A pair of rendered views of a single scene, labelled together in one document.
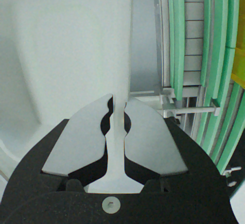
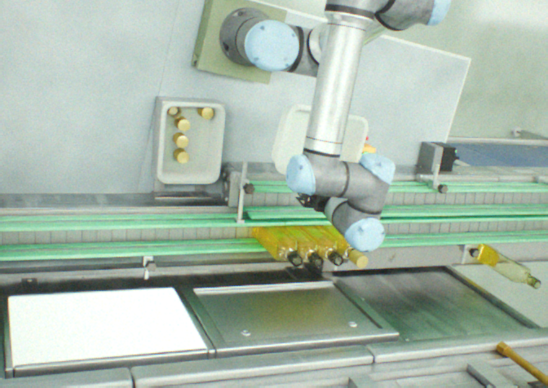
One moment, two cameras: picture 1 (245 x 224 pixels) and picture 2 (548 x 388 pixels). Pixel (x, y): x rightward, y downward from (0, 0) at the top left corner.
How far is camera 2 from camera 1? 167 cm
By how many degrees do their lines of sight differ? 58
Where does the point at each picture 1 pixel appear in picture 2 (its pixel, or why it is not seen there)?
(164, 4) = not seen: hidden behind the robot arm
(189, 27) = (285, 195)
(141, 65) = (236, 144)
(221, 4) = (309, 213)
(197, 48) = (269, 201)
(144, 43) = (257, 150)
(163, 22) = not seen: hidden behind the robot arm
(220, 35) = (293, 214)
